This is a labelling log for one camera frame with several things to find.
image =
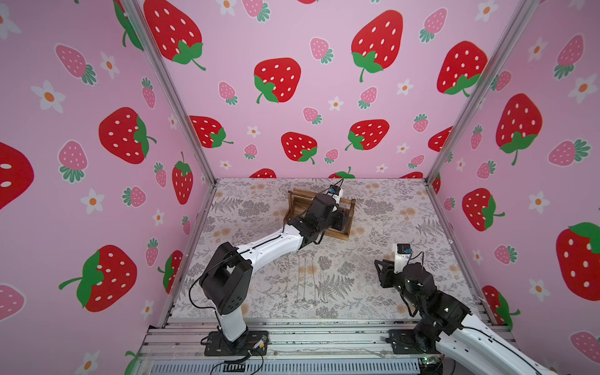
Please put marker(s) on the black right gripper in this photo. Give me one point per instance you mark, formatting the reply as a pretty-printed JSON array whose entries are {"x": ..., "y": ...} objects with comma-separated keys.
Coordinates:
[{"x": 386, "y": 273}]

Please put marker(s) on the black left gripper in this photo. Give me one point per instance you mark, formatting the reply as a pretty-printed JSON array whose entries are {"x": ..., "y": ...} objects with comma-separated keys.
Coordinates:
[{"x": 340, "y": 219}]

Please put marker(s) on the wooden jewelry display stand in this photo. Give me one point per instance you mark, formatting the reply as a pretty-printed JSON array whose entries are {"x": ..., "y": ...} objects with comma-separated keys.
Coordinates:
[{"x": 313, "y": 212}]

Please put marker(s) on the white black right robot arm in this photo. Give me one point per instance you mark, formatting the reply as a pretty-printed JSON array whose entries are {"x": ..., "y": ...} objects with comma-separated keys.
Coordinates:
[{"x": 448, "y": 327}]

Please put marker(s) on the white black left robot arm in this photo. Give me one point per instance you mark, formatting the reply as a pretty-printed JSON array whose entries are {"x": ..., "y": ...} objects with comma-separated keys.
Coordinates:
[{"x": 226, "y": 279}]

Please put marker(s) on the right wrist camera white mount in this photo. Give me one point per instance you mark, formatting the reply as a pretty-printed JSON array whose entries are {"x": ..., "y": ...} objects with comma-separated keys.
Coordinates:
[{"x": 403, "y": 254}]

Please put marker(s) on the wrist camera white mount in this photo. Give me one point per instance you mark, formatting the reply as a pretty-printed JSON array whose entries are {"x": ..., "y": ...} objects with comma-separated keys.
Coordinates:
[
  {"x": 403, "y": 254},
  {"x": 336, "y": 192}
]

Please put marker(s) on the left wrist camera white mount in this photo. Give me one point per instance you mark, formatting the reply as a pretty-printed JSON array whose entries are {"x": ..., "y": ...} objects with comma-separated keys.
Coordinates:
[{"x": 336, "y": 192}]

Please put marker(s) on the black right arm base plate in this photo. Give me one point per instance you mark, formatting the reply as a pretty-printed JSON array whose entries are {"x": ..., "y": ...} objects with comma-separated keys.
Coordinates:
[{"x": 403, "y": 342}]

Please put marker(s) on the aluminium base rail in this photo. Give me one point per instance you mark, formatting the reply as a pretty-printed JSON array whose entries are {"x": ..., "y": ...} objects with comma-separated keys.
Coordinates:
[{"x": 294, "y": 347}]

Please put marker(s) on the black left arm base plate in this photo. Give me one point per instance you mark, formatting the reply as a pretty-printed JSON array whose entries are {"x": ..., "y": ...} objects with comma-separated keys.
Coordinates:
[{"x": 254, "y": 342}]

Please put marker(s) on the aluminium corner frame post right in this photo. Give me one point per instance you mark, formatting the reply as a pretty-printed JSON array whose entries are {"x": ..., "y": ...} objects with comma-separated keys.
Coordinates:
[{"x": 511, "y": 35}]

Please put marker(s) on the aluminium corner frame post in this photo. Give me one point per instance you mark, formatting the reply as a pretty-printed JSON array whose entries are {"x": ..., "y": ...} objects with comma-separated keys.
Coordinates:
[
  {"x": 511, "y": 35},
  {"x": 144, "y": 34}
]

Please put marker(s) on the aluminium corner frame post left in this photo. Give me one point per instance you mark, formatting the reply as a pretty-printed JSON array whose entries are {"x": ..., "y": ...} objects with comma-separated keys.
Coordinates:
[{"x": 144, "y": 34}]

